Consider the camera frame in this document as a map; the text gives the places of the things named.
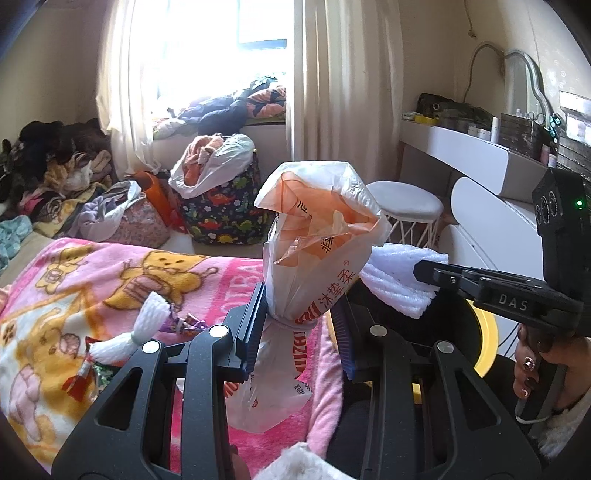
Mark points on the dinosaur print storage bin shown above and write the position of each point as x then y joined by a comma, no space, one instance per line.
221,217

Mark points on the cream curtain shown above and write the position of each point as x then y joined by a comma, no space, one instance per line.
341,92
122,92

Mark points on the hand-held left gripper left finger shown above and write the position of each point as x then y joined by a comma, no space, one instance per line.
256,325

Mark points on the pink printed blanket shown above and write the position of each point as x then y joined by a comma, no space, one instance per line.
92,277

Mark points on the pile of clothes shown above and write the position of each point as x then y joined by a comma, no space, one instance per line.
55,175

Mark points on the white foam net sleeve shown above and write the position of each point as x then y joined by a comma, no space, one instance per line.
147,314

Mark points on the teal cloth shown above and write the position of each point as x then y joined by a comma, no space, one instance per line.
11,235

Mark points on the white orange plastic bag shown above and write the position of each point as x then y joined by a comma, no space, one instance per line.
314,277

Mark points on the wavy frame mirror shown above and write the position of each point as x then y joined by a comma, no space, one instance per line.
526,87

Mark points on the orange clothes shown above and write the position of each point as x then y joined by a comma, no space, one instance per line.
198,157

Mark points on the white foam sheet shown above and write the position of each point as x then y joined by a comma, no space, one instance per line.
397,272

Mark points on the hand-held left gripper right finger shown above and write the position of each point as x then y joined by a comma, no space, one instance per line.
340,333

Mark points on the purple wrapper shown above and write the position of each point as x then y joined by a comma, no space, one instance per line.
185,321

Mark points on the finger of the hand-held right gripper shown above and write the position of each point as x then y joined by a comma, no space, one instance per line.
438,274

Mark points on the white fluffy clothing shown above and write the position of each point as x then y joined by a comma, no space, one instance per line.
295,464

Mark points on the person's right hand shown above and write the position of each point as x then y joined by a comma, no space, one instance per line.
527,351

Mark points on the dark bag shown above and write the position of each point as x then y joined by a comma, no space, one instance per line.
450,110

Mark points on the lavender white cloth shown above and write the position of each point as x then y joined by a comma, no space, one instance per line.
104,207

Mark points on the floral fabric bag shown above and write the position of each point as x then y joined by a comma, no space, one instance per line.
138,226

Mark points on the white vanity desk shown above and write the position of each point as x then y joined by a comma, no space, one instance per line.
475,152

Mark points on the clothes on window sill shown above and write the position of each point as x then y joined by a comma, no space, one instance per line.
221,108

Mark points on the red wrapper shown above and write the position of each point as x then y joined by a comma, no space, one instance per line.
81,381

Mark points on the clear cosmetics organizer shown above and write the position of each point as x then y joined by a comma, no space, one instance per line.
519,134

